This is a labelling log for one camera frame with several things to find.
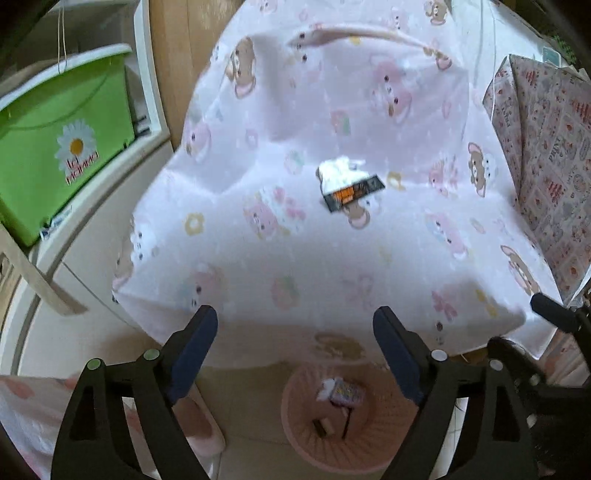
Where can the purple chequered box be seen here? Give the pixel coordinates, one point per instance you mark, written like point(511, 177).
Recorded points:
point(346, 394)

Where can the pink cartoon printed tablecloth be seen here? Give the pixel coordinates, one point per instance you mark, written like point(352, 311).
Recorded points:
point(277, 277)

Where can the crumpled white tissue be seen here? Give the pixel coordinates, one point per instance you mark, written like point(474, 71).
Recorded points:
point(337, 175)

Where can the pink plastic basket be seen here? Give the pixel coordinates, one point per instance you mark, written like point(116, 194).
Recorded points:
point(300, 415)

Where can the black snack wrapper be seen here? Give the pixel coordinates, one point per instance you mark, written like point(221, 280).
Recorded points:
point(351, 196)

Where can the wooden board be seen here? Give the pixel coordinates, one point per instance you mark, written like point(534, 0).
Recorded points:
point(180, 69)

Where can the green storage box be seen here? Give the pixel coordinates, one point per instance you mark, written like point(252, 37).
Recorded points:
point(41, 161)

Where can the white shelf unit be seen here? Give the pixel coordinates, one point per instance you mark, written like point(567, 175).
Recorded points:
point(147, 69)

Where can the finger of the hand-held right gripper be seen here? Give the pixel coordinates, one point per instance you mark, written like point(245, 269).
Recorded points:
point(515, 364)
point(551, 311)

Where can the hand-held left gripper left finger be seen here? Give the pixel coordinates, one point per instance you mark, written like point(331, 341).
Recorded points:
point(196, 350)

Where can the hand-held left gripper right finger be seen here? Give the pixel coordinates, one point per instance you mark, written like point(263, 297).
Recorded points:
point(397, 350)

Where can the teal white packet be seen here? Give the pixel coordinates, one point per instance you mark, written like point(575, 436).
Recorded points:
point(551, 55)

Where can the beige wooden plank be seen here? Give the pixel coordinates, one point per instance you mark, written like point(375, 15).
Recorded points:
point(41, 281)

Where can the red patterned cloth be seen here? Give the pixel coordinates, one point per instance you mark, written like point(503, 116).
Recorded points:
point(545, 161)

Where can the white pink spotted cloth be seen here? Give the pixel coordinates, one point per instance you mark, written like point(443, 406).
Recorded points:
point(27, 415)

